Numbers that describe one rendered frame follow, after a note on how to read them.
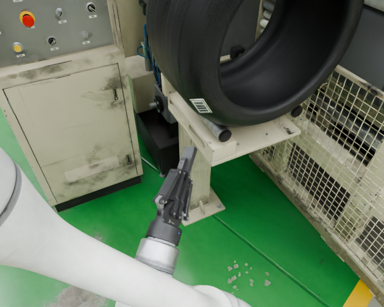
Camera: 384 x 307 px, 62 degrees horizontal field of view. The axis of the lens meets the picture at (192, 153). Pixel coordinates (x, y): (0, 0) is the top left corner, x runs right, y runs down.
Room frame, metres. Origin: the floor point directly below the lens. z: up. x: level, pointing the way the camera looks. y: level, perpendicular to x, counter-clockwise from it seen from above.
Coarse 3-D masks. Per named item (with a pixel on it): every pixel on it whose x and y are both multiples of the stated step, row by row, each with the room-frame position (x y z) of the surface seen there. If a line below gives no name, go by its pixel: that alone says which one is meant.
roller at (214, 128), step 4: (200, 116) 0.84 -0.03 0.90; (204, 120) 0.82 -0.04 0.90; (208, 120) 0.80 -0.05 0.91; (208, 124) 0.79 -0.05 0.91; (212, 124) 0.78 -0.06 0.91; (216, 124) 0.77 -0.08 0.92; (212, 128) 0.77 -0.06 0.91; (216, 128) 0.76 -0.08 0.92; (220, 128) 0.76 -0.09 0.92; (224, 128) 0.75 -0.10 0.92; (216, 132) 0.75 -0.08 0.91; (220, 132) 0.74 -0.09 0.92; (224, 132) 0.74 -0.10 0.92; (228, 132) 0.74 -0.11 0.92; (216, 136) 0.75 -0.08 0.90; (220, 136) 0.73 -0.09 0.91; (224, 136) 0.74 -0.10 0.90; (228, 136) 0.74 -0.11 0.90; (220, 140) 0.73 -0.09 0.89; (224, 140) 0.74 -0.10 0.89
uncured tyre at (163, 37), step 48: (192, 0) 0.70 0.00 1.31; (240, 0) 0.70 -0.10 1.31; (288, 0) 1.12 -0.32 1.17; (336, 0) 1.00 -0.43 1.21; (192, 48) 0.68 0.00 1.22; (288, 48) 1.07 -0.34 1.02; (336, 48) 0.86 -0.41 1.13; (192, 96) 0.69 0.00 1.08; (240, 96) 0.94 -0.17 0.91; (288, 96) 0.82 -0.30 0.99
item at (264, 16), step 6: (264, 0) 1.38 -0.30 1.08; (270, 0) 1.39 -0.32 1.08; (264, 6) 1.36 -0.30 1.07; (270, 6) 1.33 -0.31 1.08; (264, 12) 1.37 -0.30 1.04; (270, 12) 1.35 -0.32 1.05; (258, 18) 1.38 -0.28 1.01; (264, 18) 1.39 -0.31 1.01; (258, 24) 1.38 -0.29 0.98; (264, 24) 1.35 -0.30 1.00; (258, 30) 1.38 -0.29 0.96; (258, 36) 1.38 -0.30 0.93
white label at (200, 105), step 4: (192, 100) 0.69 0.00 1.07; (196, 100) 0.68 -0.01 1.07; (200, 100) 0.68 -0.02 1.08; (196, 104) 0.69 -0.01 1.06; (200, 104) 0.69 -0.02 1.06; (204, 104) 0.68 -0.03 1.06; (196, 108) 0.70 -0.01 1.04; (200, 108) 0.69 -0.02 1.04; (204, 108) 0.69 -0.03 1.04; (208, 108) 0.68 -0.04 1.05; (200, 112) 0.70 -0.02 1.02; (204, 112) 0.70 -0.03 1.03; (208, 112) 0.69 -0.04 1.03
